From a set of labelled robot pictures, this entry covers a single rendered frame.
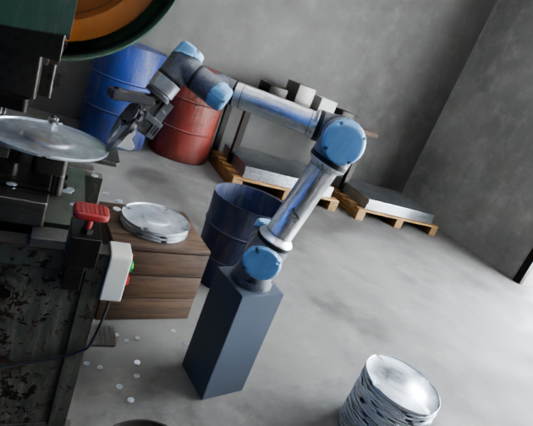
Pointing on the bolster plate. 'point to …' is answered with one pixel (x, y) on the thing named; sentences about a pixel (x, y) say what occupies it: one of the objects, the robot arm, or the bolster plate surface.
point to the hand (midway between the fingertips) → (107, 145)
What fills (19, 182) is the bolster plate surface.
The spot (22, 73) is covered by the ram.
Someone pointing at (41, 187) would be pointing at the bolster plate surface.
